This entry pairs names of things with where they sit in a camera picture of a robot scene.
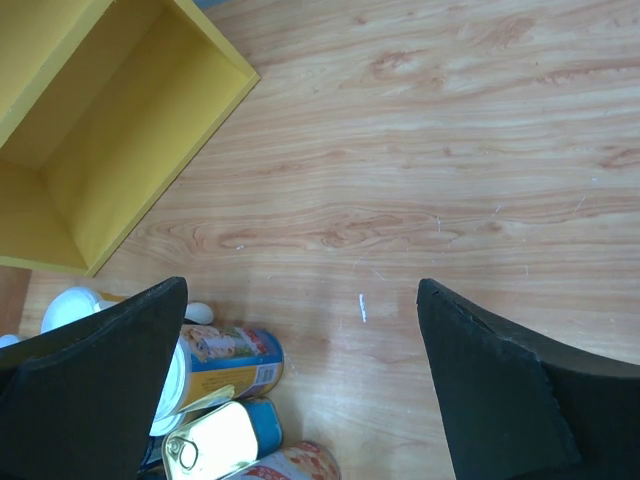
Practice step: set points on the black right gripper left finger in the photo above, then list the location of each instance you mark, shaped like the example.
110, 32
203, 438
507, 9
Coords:
78, 402

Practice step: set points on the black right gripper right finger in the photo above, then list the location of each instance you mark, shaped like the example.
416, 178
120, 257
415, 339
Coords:
516, 404

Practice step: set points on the tall yellow blue can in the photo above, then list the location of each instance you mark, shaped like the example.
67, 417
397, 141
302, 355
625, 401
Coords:
213, 365

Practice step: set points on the yellow wooden shelf cabinet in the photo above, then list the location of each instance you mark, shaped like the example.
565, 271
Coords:
103, 104

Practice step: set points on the small can white lid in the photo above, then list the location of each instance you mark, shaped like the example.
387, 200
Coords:
76, 303

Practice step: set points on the gold sardine tin upper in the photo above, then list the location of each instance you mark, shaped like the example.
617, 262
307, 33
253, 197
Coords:
222, 442

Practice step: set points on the red label can white lid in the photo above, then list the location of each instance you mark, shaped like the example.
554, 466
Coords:
302, 460

